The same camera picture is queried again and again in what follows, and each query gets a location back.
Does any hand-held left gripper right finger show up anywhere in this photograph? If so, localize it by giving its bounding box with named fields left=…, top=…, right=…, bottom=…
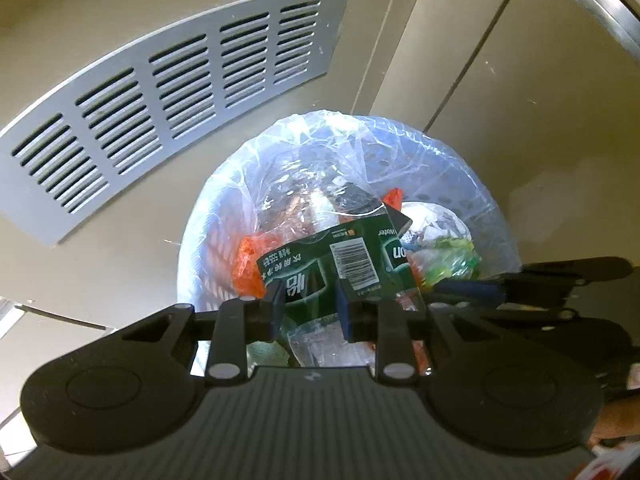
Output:
left=337, top=279, right=501, bottom=386

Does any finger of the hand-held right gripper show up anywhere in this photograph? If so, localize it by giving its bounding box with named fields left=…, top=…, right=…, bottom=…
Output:
left=477, top=307, right=581, bottom=328
left=435, top=256, right=632, bottom=307

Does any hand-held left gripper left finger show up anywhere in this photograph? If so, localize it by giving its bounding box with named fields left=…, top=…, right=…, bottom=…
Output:
left=120, top=278, right=286, bottom=386

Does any green yellow mesh net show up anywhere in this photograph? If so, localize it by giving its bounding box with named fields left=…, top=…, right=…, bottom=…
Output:
left=422, top=237, right=483, bottom=286

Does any red orange plastic bag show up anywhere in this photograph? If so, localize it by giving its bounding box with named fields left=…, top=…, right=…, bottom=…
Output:
left=235, top=232, right=268, bottom=296

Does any clear plastic water bottle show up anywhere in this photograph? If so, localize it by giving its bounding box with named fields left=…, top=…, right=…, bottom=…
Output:
left=255, top=212, right=428, bottom=371

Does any white mesh plastic wastebasket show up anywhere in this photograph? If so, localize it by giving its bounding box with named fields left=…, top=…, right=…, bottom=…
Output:
left=176, top=108, right=521, bottom=376

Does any red white patterned clothing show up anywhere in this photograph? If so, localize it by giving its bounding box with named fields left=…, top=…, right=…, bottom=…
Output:
left=575, top=452, right=640, bottom=480

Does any grey cabinet vent grille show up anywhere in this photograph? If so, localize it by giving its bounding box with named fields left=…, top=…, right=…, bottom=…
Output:
left=0, top=0, right=352, bottom=247

